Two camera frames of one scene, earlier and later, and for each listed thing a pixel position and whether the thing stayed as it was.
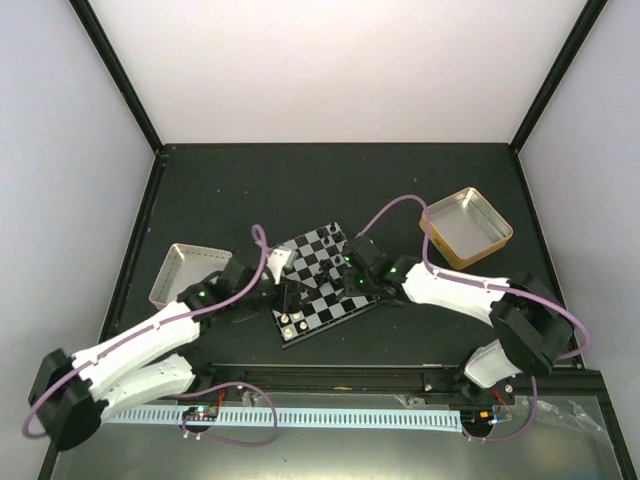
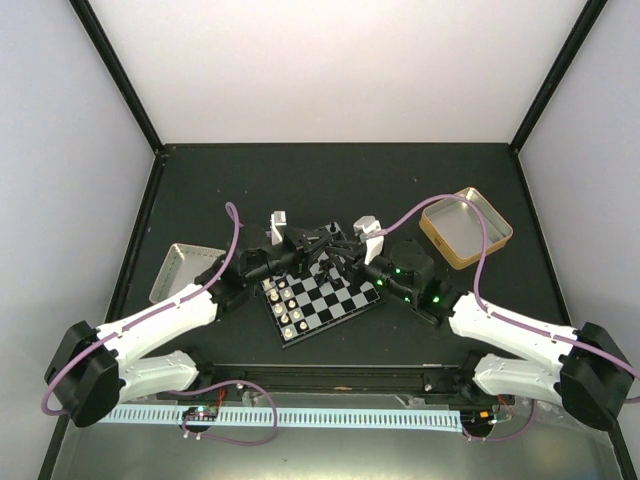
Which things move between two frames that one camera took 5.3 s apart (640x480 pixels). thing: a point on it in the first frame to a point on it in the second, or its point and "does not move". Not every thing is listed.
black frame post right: x=589 y=17 does not move
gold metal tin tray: x=465 y=227 does not move
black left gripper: x=291 y=289 to x=296 y=237
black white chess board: x=319 y=260 does not move
